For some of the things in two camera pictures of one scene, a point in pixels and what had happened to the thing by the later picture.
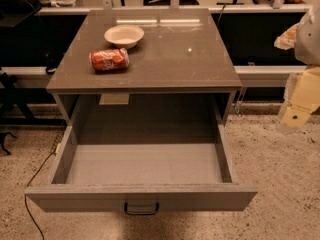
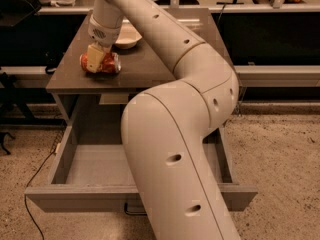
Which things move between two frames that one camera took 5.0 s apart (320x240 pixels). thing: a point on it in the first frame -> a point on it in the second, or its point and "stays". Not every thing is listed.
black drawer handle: [142, 213] stays
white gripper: [308, 40] -> [102, 34]
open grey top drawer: [139, 167] stays
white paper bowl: [124, 36] stays
